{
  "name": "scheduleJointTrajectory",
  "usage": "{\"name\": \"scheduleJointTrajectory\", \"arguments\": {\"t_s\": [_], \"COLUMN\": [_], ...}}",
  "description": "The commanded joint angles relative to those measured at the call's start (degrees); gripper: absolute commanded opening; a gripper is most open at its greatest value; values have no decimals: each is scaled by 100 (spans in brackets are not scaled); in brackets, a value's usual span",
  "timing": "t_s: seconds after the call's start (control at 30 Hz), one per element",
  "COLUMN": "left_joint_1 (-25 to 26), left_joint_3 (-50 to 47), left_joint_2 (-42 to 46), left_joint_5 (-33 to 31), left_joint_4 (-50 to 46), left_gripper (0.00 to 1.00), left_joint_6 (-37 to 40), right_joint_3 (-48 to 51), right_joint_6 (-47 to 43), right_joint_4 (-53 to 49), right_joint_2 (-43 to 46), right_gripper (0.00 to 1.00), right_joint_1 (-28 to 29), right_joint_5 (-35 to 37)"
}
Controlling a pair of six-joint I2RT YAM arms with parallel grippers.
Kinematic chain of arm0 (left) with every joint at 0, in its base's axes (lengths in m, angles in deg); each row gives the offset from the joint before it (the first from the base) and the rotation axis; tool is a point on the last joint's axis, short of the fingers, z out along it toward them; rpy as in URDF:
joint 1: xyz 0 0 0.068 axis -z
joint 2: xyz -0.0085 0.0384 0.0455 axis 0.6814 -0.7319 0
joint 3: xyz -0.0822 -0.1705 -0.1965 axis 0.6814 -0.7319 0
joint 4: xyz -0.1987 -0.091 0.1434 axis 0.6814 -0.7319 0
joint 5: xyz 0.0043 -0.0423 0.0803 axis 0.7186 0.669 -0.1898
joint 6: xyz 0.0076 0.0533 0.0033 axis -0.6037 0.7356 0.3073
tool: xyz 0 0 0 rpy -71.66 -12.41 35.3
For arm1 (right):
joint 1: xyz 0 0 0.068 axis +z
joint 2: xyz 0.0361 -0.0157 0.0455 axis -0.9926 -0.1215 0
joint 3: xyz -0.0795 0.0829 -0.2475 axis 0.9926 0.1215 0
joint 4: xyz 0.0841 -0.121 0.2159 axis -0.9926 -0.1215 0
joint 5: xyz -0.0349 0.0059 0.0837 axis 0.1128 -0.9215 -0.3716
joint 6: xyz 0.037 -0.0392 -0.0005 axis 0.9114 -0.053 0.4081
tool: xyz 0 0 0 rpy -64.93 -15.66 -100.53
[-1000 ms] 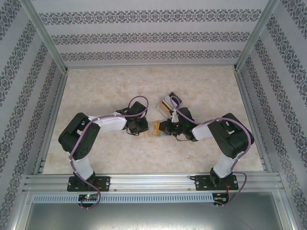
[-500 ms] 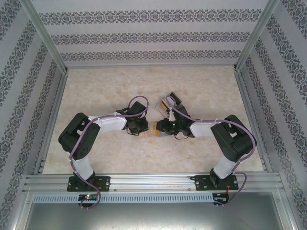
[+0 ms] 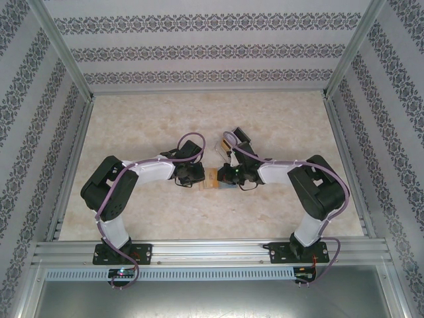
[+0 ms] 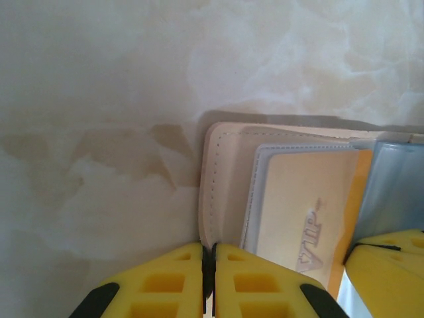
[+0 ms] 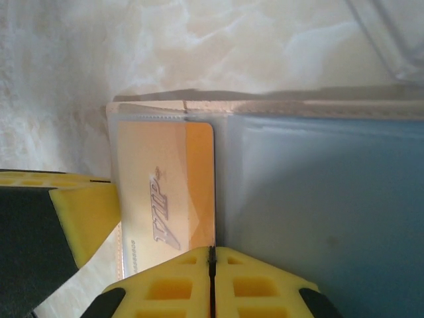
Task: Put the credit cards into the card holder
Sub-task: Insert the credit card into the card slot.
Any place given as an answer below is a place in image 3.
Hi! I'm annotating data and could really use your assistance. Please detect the controller board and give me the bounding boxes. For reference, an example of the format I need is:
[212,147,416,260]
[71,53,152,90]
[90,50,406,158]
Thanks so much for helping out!
[107,268,136,280]
[294,264,318,283]

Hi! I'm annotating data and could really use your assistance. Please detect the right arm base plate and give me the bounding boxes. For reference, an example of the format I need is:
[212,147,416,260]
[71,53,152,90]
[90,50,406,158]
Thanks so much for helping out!
[268,241,331,265]

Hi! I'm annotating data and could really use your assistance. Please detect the beige card holder wallet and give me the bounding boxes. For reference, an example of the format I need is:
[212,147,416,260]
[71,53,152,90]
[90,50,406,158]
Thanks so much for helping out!
[198,167,238,191]

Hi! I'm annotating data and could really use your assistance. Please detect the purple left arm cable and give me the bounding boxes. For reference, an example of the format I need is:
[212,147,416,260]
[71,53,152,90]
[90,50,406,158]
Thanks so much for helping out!
[95,132,208,290]

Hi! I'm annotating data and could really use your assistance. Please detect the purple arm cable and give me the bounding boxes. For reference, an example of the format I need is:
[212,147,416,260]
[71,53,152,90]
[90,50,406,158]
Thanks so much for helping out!
[95,132,208,290]
[222,131,351,286]

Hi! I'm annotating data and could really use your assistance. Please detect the clear acrylic card box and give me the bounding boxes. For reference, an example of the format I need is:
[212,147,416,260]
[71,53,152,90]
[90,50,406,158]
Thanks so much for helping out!
[214,127,253,163]

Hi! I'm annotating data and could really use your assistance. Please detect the left controller board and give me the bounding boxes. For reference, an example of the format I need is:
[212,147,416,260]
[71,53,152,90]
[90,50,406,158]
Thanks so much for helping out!
[107,268,136,280]

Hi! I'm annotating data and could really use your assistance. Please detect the slotted cable duct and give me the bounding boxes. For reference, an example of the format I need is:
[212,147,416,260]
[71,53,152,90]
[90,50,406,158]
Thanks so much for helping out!
[44,267,296,282]

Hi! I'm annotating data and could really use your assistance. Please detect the right controller board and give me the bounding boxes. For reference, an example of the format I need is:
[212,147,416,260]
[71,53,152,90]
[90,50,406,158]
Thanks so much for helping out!
[294,264,318,283]

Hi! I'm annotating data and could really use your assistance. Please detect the aluminium side rail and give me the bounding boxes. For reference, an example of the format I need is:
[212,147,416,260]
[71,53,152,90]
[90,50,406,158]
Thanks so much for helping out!
[323,95,378,239]
[45,99,96,242]

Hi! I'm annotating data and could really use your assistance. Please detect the aluminium frame post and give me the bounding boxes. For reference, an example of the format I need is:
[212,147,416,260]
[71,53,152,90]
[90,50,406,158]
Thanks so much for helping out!
[321,0,388,100]
[29,0,96,102]

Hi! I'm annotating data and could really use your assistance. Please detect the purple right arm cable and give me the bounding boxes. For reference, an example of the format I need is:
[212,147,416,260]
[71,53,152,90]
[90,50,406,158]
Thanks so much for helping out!
[222,131,351,286]

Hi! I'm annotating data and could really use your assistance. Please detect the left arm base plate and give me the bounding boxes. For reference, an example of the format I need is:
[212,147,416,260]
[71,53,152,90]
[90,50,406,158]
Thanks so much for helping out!
[92,243,154,267]

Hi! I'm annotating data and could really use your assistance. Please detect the grey metal sheet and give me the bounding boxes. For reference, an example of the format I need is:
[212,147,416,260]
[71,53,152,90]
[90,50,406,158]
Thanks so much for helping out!
[32,264,398,318]

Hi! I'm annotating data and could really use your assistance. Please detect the black card stack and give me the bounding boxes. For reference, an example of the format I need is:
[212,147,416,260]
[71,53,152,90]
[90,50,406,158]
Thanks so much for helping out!
[231,127,252,144]

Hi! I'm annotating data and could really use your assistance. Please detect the aluminium mounting rail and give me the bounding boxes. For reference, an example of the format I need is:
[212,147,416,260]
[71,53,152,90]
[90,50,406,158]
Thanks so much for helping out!
[31,240,394,266]

